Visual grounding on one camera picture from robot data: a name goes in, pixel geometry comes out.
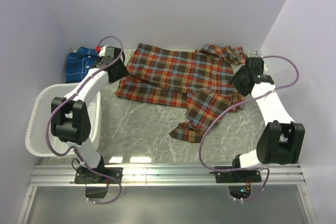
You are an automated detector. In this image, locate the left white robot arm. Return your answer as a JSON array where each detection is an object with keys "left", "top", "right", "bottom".
[{"left": 45, "top": 46, "right": 128, "bottom": 183}]

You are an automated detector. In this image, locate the white plastic laundry basket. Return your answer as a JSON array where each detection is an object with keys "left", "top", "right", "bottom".
[{"left": 25, "top": 83, "right": 101, "bottom": 158}]

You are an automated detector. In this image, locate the red brown plaid shirt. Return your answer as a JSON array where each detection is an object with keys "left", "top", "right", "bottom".
[{"left": 115, "top": 44, "right": 247, "bottom": 143}]

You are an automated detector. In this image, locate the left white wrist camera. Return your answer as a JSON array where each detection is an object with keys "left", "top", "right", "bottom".
[{"left": 95, "top": 46, "right": 108, "bottom": 57}]

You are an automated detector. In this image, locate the folded blue plaid shirt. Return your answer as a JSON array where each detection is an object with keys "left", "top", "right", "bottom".
[{"left": 65, "top": 47, "right": 100, "bottom": 83}]

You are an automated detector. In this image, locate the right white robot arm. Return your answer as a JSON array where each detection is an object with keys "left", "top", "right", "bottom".
[{"left": 201, "top": 56, "right": 305, "bottom": 182}]

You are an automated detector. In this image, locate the aluminium mounting rail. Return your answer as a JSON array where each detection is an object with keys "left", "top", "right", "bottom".
[{"left": 28, "top": 163, "right": 306, "bottom": 187}]

